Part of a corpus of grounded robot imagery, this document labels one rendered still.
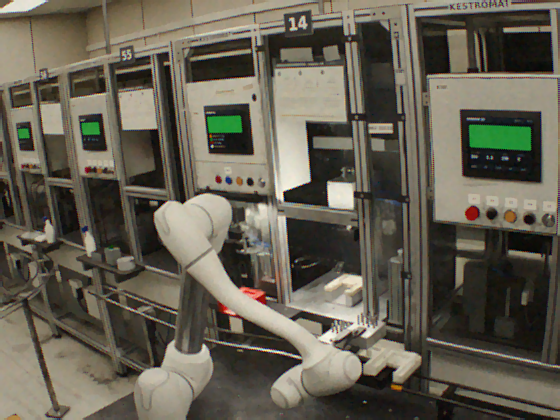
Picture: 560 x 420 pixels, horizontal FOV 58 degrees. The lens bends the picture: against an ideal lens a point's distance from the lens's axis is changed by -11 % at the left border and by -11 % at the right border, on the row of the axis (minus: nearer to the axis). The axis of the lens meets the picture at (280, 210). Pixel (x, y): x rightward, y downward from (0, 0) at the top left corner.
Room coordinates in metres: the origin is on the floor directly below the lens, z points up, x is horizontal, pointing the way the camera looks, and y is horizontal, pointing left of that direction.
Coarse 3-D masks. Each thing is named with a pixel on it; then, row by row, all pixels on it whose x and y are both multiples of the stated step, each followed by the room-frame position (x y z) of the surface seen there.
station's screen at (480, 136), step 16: (480, 128) 1.50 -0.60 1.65; (496, 128) 1.47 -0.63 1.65; (512, 128) 1.43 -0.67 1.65; (528, 128) 1.40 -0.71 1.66; (480, 144) 1.50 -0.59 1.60; (496, 144) 1.47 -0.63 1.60; (512, 144) 1.43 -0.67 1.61; (528, 144) 1.40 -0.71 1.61; (480, 160) 1.50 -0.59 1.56; (496, 160) 1.47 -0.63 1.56; (512, 160) 1.43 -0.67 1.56; (528, 160) 1.40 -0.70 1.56
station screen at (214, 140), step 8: (208, 112) 2.25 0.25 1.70; (216, 112) 2.22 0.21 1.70; (224, 112) 2.19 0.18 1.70; (232, 112) 2.16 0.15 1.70; (240, 112) 2.13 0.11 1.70; (208, 136) 2.26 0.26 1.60; (216, 136) 2.23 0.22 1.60; (224, 136) 2.20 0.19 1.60; (232, 136) 2.17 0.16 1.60; (240, 136) 2.14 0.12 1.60; (216, 144) 2.23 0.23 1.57; (224, 144) 2.20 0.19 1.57; (232, 144) 2.17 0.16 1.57; (240, 144) 2.14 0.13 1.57
